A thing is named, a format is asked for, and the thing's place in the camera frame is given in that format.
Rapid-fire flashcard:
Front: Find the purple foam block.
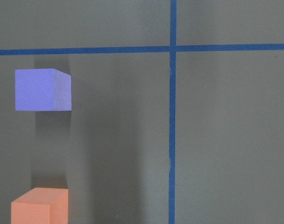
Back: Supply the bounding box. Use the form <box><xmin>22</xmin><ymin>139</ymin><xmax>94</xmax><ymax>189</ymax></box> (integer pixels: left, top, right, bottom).
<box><xmin>15</xmin><ymin>69</ymin><xmax>71</xmax><ymax>112</ymax></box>

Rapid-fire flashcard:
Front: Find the orange foam block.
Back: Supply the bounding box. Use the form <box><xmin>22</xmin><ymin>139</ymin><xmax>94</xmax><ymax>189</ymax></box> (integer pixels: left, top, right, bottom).
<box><xmin>11</xmin><ymin>188</ymin><xmax>69</xmax><ymax>224</ymax></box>

